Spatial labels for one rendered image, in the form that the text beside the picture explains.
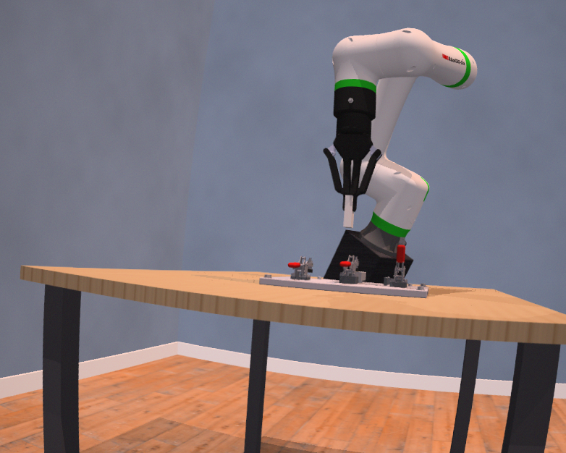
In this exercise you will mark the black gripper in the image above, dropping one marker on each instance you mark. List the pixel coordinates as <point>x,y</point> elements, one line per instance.
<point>353,141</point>

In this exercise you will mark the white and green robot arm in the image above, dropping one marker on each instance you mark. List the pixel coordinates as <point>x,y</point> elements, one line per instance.
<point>396,59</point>

